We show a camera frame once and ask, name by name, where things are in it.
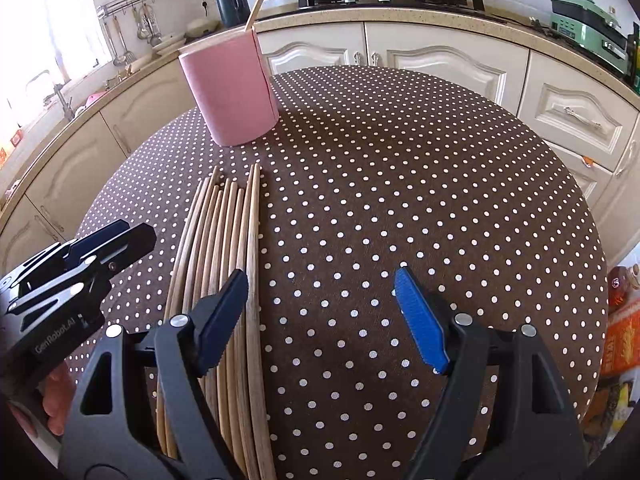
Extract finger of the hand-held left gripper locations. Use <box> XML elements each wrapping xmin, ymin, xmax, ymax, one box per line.
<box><xmin>2</xmin><ymin>224</ymin><xmax>157</xmax><ymax>318</ymax></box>
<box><xmin>20</xmin><ymin>219</ymin><xmax>132</xmax><ymax>281</ymax></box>

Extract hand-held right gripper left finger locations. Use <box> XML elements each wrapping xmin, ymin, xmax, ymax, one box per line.
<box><xmin>60</xmin><ymin>268</ymin><xmax>249</xmax><ymax>480</ymax></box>

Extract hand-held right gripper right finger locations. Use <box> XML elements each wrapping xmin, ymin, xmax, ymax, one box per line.
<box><xmin>394</xmin><ymin>266</ymin><xmax>588</xmax><ymax>480</ymax></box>

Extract row of wooden chopsticks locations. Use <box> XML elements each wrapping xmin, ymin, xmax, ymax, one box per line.
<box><xmin>156</xmin><ymin>164</ymin><xmax>277</xmax><ymax>480</ymax></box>

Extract pink cylindrical chopstick holder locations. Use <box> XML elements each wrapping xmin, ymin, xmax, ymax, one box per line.
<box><xmin>178</xmin><ymin>30</ymin><xmax>279</xmax><ymax>147</ymax></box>

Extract person's left hand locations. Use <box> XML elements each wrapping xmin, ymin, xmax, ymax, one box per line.
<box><xmin>10</xmin><ymin>361</ymin><xmax>77</xmax><ymax>436</ymax></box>

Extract orange packet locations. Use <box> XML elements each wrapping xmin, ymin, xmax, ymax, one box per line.
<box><xmin>0</xmin><ymin>130</ymin><xmax>26</xmax><ymax>166</ymax></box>

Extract brown polka dot tablecloth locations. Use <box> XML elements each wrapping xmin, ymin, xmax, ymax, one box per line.
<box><xmin>65</xmin><ymin>64</ymin><xmax>608</xmax><ymax>480</ymax></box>

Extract chrome kitchen faucet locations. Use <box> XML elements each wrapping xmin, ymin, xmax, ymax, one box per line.
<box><xmin>25</xmin><ymin>70</ymin><xmax>73</xmax><ymax>122</ymax></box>

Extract hanging slotted spatula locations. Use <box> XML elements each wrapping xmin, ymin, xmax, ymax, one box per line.
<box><xmin>111</xmin><ymin>16</ymin><xmax>136</xmax><ymax>67</ymax></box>

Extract stack of white plates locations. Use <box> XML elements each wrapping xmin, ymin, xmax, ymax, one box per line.
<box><xmin>152</xmin><ymin>32</ymin><xmax>187</xmax><ymax>56</ymax></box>

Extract orange cardboard box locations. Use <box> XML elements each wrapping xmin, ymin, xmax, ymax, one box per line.
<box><xmin>600</xmin><ymin>296</ymin><xmax>640</xmax><ymax>378</ymax></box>

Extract yellow snack packet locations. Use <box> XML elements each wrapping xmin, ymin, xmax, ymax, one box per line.
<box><xmin>582</xmin><ymin>380</ymin><xmax>636</xmax><ymax>441</ymax></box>

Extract kitchen window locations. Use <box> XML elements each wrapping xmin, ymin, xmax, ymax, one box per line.
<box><xmin>0</xmin><ymin>0</ymin><xmax>113</xmax><ymax>131</ymax></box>

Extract cream kitchen base cabinets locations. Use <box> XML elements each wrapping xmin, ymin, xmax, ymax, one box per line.
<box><xmin>0</xmin><ymin>7</ymin><xmax>640</xmax><ymax>281</ymax></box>

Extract black electric kettle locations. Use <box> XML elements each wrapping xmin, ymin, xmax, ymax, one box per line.
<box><xmin>215</xmin><ymin>0</ymin><xmax>252</xmax><ymax>29</ymax></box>

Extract green multi cooker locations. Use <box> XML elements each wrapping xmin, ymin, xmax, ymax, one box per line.
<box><xmin>550</xmin><ymin>0</ymin><xmax>628</xmax><ymax>77</ymax></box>

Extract metal utensil rail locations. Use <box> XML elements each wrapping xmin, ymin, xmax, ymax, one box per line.
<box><xmin>96</xmin><ymin>0</ymin><xmax>165</xmax><ymax>18</ymax></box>

